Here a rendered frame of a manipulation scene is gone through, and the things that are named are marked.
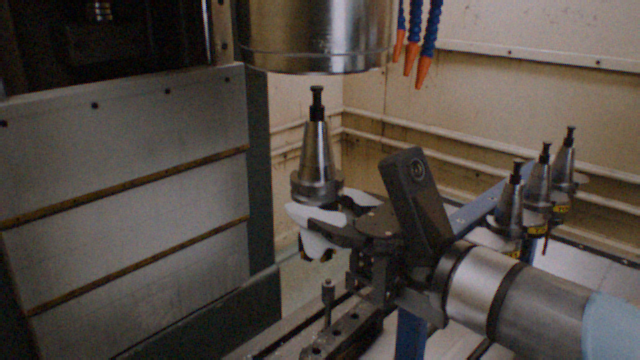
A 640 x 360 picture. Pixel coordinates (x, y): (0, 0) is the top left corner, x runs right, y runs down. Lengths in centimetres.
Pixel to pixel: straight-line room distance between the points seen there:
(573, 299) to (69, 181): 72
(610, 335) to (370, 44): 30
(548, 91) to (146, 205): 106
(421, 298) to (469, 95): 114
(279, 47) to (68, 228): 57
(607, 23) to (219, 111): 94
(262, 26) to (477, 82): 116
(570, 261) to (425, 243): 111
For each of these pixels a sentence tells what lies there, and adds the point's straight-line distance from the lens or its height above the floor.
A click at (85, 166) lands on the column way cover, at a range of 89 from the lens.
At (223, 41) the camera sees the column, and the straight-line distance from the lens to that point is 99.
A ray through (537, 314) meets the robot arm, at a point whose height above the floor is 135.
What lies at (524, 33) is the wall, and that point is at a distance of 149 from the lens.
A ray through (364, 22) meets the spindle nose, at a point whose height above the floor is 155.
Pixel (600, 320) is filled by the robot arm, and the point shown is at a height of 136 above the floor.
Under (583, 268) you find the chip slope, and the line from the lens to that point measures 156.
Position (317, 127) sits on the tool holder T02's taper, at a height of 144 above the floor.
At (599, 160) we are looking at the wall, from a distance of 150.
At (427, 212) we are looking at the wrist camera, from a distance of 48.
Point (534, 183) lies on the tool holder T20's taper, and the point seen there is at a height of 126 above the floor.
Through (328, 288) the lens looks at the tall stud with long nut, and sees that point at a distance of 99.
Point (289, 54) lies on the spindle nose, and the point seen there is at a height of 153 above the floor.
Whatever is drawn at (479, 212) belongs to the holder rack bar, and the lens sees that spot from 85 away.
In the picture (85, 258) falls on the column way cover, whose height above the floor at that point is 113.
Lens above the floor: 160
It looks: 24 degrees down
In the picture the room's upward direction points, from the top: straight up
